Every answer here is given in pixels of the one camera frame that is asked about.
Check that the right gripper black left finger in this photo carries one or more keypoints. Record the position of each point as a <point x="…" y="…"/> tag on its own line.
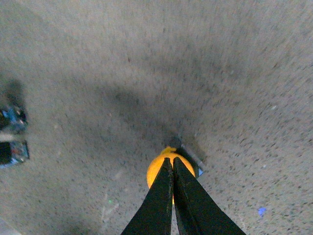
<point x="154" y="217"/>

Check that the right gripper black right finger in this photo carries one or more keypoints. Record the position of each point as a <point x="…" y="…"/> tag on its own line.
<point x="196" y="211"/>

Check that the yellow push button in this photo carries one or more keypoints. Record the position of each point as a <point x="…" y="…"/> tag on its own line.
<point x="156" y="164"/>

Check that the blue circuit board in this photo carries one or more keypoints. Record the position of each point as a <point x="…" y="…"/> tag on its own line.
<point x="13" y="145"/>

